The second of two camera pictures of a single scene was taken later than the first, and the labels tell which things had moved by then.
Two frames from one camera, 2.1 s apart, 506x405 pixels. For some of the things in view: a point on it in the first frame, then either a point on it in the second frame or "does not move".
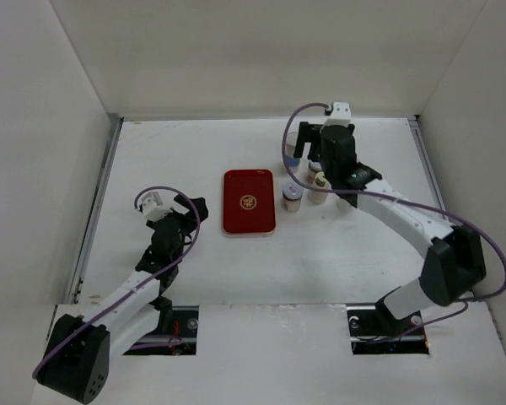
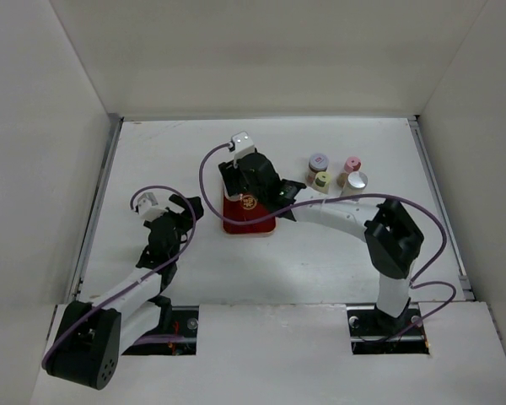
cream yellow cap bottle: x=316 y=197 does not move
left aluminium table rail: x=83 y=256 does not move
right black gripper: x=309 y=133 → x=230 y=173
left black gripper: x=191 y=215 does not move
